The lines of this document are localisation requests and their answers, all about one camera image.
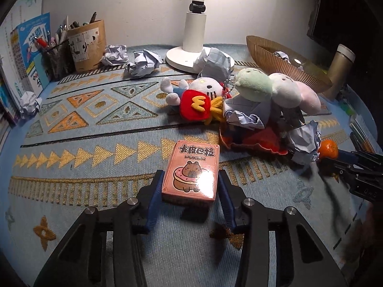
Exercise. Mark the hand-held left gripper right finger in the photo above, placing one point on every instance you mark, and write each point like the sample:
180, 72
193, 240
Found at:
228, 204

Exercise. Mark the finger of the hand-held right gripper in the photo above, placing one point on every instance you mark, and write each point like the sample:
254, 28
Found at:
341, 169
362, 157

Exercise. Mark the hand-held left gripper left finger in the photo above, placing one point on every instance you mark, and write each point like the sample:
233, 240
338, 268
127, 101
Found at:
154, 198

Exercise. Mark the white paper ball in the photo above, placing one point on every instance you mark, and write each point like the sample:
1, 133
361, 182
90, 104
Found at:
281, 55
30, 103
143, 63
115, 54
305, 143

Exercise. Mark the pink playing card box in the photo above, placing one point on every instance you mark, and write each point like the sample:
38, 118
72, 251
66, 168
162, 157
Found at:
191, 170

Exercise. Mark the white cat plush toy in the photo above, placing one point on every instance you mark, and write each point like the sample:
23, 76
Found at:
197, 98

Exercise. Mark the gold ribbed bowl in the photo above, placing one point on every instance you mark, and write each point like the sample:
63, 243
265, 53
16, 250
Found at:
269, 65

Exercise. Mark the orange mandarin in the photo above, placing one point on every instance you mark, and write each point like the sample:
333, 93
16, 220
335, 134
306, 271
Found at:
328, 150

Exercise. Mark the stack of notebooks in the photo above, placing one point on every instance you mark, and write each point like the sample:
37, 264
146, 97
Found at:
363, 133

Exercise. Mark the red orange fabric pouch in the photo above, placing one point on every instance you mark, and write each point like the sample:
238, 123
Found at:
254, 140

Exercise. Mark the gold thermos bottle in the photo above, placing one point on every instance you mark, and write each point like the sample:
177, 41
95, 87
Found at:
339, 71

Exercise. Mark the crumpled blue-grey paper ball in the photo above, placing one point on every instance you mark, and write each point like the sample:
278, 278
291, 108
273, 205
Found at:
242, 116

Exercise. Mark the three-colour dango plush toy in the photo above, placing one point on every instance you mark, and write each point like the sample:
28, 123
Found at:
278, 88

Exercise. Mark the crumpled grey lined paper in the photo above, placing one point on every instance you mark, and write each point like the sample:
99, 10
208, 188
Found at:
214, 64

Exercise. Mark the dark monitor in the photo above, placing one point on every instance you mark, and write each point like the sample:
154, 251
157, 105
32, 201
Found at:
347, 12

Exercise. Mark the brown paper pen holder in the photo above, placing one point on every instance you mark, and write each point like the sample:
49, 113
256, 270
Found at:
86, 46

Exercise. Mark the black mesh pen holder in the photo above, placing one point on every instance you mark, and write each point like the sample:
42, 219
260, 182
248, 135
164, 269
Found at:
58, 61

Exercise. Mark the white desk lamp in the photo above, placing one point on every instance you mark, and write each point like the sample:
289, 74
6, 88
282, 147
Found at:
194, 33

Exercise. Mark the stack of books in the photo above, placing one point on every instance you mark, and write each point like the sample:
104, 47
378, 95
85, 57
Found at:
7, 104

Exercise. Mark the bunch of assorted pens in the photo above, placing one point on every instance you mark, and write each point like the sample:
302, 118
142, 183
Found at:
83, 24
49, 37

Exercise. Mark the blue printed booklet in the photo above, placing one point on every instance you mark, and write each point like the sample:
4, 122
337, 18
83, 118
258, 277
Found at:
31, 44

